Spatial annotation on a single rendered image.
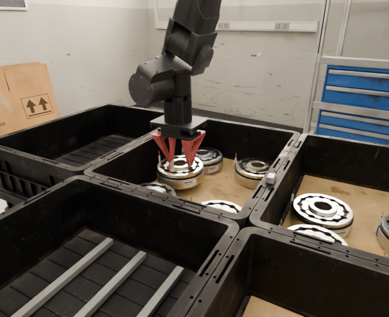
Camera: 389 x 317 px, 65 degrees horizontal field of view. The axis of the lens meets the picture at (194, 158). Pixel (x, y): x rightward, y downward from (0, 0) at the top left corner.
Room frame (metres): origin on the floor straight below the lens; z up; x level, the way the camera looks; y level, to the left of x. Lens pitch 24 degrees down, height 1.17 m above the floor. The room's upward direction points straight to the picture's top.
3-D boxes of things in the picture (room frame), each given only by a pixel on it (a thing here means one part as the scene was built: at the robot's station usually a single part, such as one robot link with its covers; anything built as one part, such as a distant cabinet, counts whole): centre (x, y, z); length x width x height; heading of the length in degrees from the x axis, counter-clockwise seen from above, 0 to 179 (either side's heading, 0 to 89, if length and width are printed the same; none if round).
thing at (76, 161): (0.71, 0.24, 0.87); 0.40 x 0.30 x 0.11; 152
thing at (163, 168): (0.60, 0.03, 0.88); 0.10 x 0.10 x 0.01
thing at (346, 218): (0.46, -0.23, 0.86); 0.10 x 0.10 x 0.01
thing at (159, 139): (0.60, 0.04, 0.93); 0.07 x 0.07 x 0.09; 60
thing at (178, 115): (0.60, 0.03, 1.00); 0.10 x 0.07 x 0.07; 60
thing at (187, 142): (0.59, 0.02, 0.93); 0.07 x 0.07 x 0.09; 60
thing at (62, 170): (0.71, 0.24, 0.92); 0.40 x 0.30 x 0.02; 152
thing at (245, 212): (0.57, -0.03, 0.92); 0.40 x 0.30 x 0.02; 152
